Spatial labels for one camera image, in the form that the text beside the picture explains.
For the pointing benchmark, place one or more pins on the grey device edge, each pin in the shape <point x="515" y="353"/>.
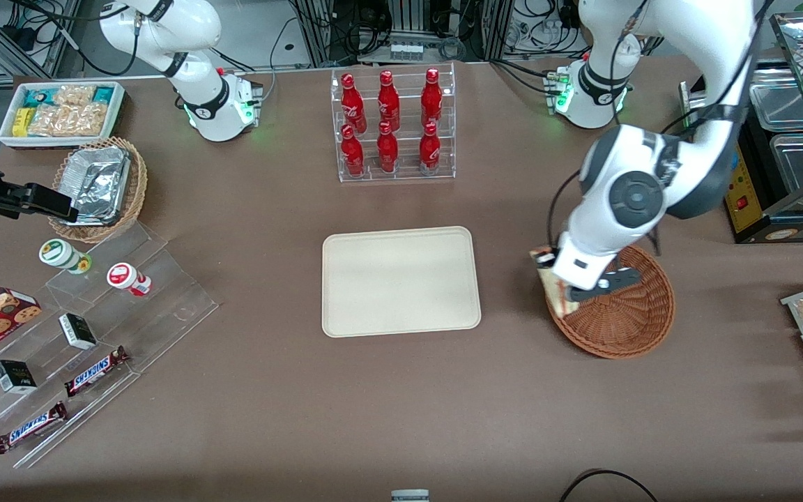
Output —
<point x="410" y="496"/>

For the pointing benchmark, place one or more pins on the aluminium foil container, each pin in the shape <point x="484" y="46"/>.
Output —
<point x="98" y="181"/>

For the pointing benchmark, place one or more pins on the aluminium frame post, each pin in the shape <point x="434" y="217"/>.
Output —
<point x="314" y="31"/>
<point x="498" y="28"/>

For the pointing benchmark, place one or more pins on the red cola bottle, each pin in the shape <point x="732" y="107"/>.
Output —
<point x="353" y="155"/>
<point x="429" y="152"/>
<point x="388" y="101"/>
<point x="387" y="152"/>
<point x="353" y="104"/>
<point x="431" y="97"/>

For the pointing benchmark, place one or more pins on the yellow snack packet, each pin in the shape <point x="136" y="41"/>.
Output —
<point x="21" y="122"/>

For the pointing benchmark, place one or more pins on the brown round wicker basket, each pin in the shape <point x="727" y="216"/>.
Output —
<point x="635" y="321"/>

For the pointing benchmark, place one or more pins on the small black carton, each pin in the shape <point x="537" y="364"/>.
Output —
<point x="14" y="376"/>
<point x="77" y="331"/>

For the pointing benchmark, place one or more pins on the tan wicker basket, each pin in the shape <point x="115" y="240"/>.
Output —
<point x="138" y="185"/>

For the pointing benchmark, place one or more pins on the black food warmer cabinet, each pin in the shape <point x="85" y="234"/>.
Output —
<point x="764" y="223"/>

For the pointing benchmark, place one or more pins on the teal snack packet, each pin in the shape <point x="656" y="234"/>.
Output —
<point x="103" y="95"/>
<point x="37" y="97"/>

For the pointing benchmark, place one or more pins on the white power strip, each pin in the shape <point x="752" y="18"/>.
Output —
<point x="406" y="51"/>

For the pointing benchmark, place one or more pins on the triangular sandwich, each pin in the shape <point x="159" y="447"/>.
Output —
<point x="552" y="293"/>

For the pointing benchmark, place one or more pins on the black wrist mount bracket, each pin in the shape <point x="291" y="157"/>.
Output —
<point x="621" y="278"/>

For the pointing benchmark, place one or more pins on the white rectangular snack bin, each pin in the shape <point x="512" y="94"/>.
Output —
<point x="117" y="104"/>

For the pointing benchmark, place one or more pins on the green lid yogurt cup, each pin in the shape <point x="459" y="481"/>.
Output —
<point x="58" y="254"/>

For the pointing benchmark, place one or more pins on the Snickers chocolate bar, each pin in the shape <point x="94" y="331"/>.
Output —
<point x="95" y="371"/>
<point x="31" y="427"/>

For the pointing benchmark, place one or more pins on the clear acrylic step display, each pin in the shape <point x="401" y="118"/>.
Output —
<point x="164" y="307"/>

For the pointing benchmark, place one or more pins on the clear acrylic bottle rack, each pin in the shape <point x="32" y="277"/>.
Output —
<point x="405" y="94"/>

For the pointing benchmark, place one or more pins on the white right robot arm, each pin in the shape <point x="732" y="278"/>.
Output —
<point x="203" y="104"/>

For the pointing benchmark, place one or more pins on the red lid yogurt cup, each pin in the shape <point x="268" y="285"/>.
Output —
<point x="124" y="276"/>

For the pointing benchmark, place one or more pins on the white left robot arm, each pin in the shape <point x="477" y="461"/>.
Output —
<point x="628" y="202"/>

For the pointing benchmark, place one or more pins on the clear rice cracker packet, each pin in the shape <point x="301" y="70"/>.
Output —
<point x="88" y="118"/>
<point x="74" y="95"/>
<point x="49" y="120"/>

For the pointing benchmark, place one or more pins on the beige rectangular tray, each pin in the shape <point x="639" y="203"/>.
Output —
<point x="401" y="282"/>

